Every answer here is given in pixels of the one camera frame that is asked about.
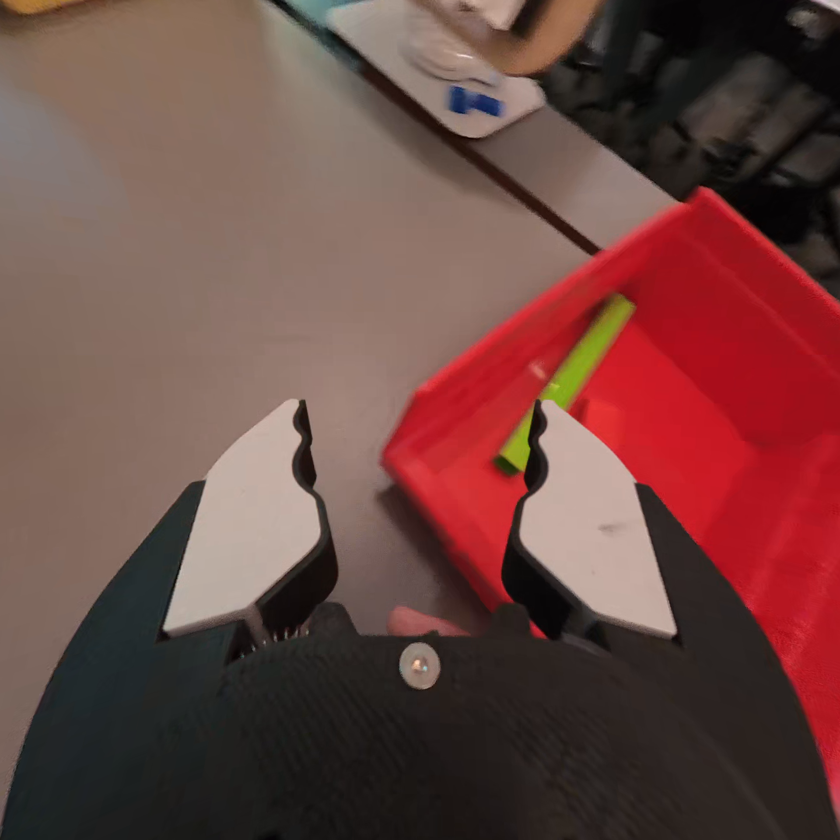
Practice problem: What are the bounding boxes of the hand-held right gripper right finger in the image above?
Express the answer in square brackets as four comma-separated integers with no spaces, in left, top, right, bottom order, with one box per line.
[501,398,678,641]

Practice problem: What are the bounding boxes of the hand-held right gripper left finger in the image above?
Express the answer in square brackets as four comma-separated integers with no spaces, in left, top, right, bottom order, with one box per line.
[161,398,340,643]

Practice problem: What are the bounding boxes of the red rectangular block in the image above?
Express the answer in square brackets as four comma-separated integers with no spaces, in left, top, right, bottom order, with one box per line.
[571,395,624,437]

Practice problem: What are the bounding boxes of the long green plastic bar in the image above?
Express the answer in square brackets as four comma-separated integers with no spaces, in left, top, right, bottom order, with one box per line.
[493,294,636,475]

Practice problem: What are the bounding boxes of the red plastic bin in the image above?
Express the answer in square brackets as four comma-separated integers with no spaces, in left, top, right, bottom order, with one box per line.
[381,187,840,778]

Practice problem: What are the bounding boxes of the person's right hand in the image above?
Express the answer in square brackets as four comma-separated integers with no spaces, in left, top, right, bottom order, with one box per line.
[387,605,471,637]

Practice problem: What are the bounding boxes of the white base board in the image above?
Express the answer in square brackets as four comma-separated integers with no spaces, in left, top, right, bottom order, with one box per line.
[326,0,547,140]

